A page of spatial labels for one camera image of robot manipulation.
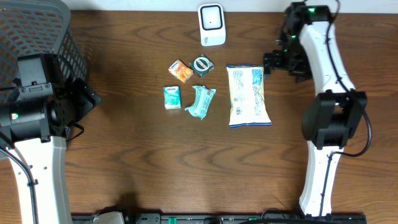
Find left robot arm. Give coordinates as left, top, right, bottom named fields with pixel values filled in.
left=1, top=54, right=101, bottom=223

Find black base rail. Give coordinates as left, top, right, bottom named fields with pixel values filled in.
left=72, top=207, right=367, bottom=224

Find yellow snack bag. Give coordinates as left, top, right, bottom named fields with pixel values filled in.
left=226, top=65, right=272, bottom=128

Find dark green round-logo packet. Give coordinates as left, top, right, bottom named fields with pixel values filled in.
left=190, top=54, right=215, bottom=78

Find dark grey plastic basket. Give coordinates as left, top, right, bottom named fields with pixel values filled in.
left=1, top=0, right=89, bottom=103

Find white barcode scanner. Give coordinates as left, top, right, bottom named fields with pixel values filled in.
left=198, top=3, right=226, bottom=47

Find teal Kleenex tissue packet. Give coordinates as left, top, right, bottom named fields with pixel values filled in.
left=164, top=86, right=182, bottom=110

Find teal wipes packet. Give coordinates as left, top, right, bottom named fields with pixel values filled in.
left=185, top=85, right=216, bottom=120

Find orange tissue packet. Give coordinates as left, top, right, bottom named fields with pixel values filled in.
left=169, top=59, right=194, bottom=83

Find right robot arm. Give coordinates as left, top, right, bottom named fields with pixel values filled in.
left=263, top=1, right=372, bottom=219

